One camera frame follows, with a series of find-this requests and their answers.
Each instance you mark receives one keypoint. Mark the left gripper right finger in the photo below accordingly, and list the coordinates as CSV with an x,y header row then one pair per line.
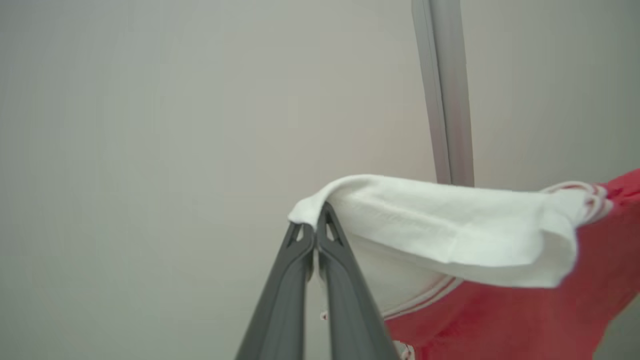
x,y
350,310

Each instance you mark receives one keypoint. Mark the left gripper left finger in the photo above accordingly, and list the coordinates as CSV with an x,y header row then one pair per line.
x,y
280,310

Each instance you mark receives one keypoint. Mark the red and white garment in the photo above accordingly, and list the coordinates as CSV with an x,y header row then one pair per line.
x,y
475,230

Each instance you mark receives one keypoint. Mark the grey metal partition post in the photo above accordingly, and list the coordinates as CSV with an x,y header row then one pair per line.
x,y
445,75

